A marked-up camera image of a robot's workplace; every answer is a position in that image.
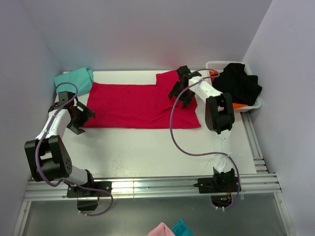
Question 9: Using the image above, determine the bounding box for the orange t-shirt in basket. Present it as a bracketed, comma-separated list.
[209, 71, 248, 109]

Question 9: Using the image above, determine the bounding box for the pink cloth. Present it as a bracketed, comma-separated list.
[147, 222, 175, 236]

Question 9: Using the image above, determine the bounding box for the aluminium table frame rail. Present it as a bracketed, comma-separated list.
[13, 113, 296, 236]

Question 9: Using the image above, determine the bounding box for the black t-shirt in basket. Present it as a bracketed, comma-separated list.
[212, 63, 262, 106]

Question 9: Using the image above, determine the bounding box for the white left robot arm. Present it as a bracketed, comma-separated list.
[24, 91, 95, 187]

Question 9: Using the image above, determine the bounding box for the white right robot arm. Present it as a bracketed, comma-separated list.
[168, 65, 238, 177]

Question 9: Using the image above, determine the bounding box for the red t-shirt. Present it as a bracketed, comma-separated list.
[84, 70, 201, 129]

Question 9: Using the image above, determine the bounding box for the folded teal t-shirt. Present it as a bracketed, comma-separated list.
[54, 67, 94, 96]

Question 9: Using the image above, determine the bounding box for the teal cloth at bottom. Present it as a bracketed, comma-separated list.
[172, 219, 193, 236]

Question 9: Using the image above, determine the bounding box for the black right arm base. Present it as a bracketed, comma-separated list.
[193, 176, 241, 209]

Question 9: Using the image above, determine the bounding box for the white plastic laundry basket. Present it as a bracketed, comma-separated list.
[205, 60, 261, 113]

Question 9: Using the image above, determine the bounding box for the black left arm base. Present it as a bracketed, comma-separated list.
[66, 181, 112, 212]

